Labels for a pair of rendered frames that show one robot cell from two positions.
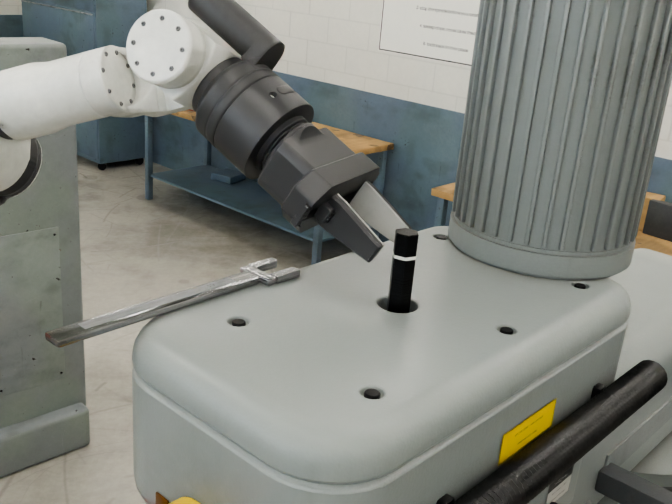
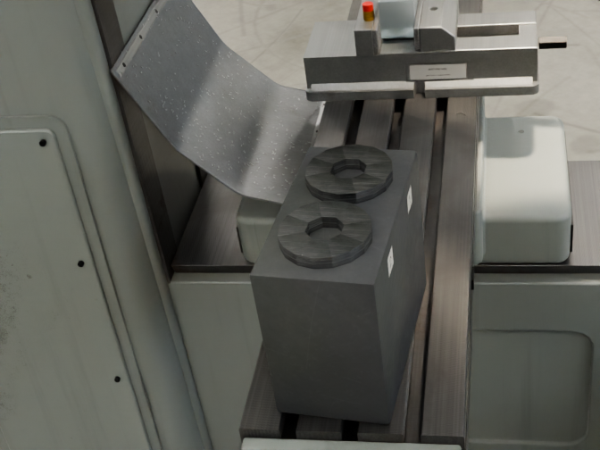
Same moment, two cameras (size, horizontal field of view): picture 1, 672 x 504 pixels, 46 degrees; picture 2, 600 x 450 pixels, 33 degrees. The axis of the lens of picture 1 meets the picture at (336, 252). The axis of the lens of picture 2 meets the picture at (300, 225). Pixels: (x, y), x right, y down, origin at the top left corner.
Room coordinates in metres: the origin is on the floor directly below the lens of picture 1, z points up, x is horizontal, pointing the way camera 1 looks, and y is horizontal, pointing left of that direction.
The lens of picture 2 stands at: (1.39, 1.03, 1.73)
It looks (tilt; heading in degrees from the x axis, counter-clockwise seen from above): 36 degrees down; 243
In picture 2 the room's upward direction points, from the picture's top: 9 degrees counter-clockwise
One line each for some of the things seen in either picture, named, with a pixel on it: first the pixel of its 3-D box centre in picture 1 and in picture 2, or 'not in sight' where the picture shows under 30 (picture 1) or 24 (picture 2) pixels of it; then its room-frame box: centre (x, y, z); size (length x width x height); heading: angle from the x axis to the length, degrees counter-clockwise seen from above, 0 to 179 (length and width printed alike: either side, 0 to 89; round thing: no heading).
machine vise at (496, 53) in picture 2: not in sight; (420, 42); (0.57, -0.11, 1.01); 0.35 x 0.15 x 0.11; 138
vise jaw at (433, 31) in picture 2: not in sight; (437, 20); (0.55, -0.09, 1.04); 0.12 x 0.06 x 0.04; 48
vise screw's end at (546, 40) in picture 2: not in sight; (552, 42); (0.42, 0.02, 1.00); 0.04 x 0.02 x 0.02; 138
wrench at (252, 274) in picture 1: (183, 298); not in sight; (0.62, 0.13, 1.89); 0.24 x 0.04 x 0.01; 139
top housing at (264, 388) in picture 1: (398, 376); not in sight; (0.66, -0.07, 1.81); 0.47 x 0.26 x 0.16; 139
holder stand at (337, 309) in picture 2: not in sight; (347, 275); (0.99, 0.32, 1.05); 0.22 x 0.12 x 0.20; 42
